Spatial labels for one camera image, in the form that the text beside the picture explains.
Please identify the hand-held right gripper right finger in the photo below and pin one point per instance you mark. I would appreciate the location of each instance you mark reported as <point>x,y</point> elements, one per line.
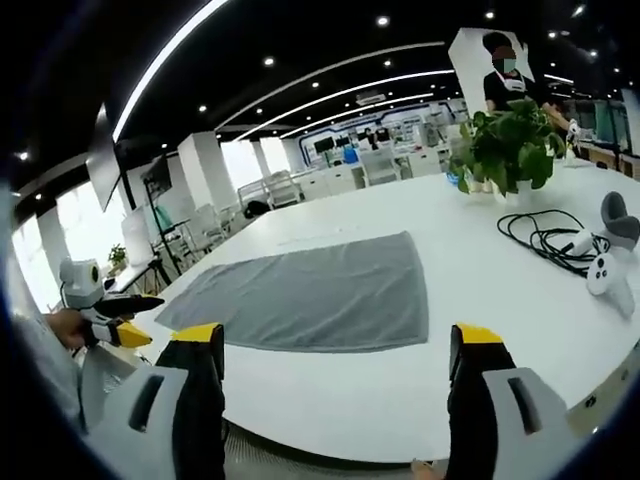
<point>475,400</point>

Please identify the white metal cart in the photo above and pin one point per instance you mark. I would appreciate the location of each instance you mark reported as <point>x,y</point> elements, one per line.
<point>272,190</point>

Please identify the black tripod stand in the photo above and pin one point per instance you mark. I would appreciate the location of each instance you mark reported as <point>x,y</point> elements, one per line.
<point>160,235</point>

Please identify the grey towel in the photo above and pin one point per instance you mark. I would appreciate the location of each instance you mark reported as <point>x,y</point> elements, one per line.
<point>310,295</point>

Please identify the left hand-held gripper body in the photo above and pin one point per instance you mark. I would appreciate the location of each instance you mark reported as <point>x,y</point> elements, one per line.
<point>80,285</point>

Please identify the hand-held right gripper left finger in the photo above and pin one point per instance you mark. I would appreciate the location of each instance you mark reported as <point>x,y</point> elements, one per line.
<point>197,395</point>

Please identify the person's left hand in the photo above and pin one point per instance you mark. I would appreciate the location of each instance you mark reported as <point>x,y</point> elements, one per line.
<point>67,327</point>

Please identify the person's right hand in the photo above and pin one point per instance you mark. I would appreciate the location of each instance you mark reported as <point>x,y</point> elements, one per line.
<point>425,470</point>

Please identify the white table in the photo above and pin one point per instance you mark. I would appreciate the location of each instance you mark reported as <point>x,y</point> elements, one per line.
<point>360,390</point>

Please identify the small green potted plant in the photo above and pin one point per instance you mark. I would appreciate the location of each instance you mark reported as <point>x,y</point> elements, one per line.
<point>117,255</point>

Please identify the white chair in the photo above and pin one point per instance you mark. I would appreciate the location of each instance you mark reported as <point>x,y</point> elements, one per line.
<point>378,167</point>

